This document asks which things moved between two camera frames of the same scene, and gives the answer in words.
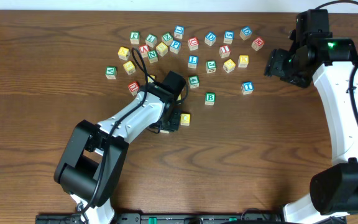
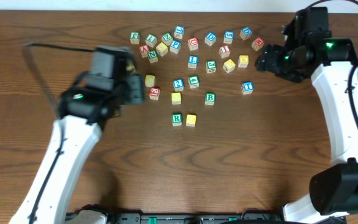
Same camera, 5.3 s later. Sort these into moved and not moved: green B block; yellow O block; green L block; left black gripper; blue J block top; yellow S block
Moved: left black gripper; yellow O block
Not moved: blue J block top; green B block; green L block; yellow S block
